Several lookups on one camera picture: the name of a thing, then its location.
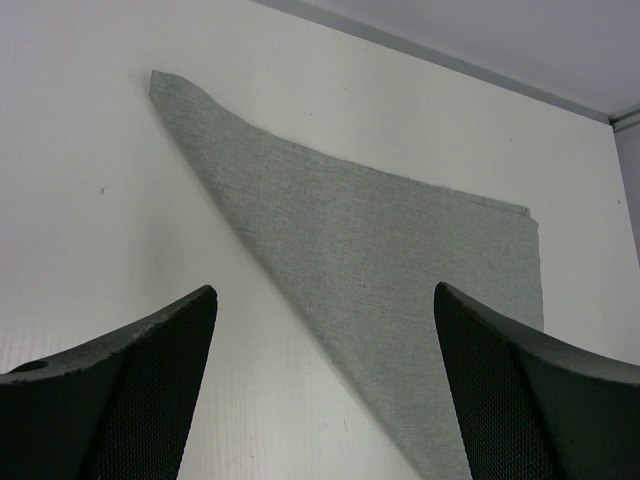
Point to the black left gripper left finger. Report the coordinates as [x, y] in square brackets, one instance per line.
[117, 407]

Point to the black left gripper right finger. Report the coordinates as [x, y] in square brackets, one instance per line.
[530, 406]

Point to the grey cloth napkin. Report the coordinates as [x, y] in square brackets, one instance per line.
[358, 254]

